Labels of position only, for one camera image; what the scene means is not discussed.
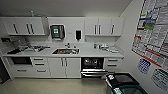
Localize black wall soap dispenser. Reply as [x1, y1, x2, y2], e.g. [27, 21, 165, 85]
[75, 29, 83, 42]

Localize chrome faucet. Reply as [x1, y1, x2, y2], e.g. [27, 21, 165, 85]
[64, 42, 72, 49]

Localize small blue bottle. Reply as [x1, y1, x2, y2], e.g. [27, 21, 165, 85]
[93, 43, 98, 50]

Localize white two-door base cabinet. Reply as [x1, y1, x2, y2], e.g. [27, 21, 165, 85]
[47, 57, 82, 79]

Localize black paper towel dispenser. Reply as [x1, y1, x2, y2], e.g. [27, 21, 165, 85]
[49, 24, 66, 41]

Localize black coffee machine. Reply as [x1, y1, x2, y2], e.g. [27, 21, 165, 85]
[1, 37, 26, 55]

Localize white two-door wall cabinet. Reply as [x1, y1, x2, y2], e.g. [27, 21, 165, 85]
[1, 16, 50, 37]

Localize blue bottle atop cabinet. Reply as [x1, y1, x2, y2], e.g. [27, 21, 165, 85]
[30, 10, 35, 18]

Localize stainless steel sink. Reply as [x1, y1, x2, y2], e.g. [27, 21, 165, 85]
[51, 48, 81, 55]

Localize white drawer stack beside dishwasher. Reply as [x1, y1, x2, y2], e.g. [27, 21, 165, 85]
[103, 57, 123, 74]

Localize dish drying rack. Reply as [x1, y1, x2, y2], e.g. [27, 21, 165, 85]
[26, 42, 51, 52]

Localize small blue-white wall papers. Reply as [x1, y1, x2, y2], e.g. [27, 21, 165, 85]
[136, 58, 168, 91]

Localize white drawer stack beside microwave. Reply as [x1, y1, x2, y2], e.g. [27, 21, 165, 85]
[29, 56, 52, 79]

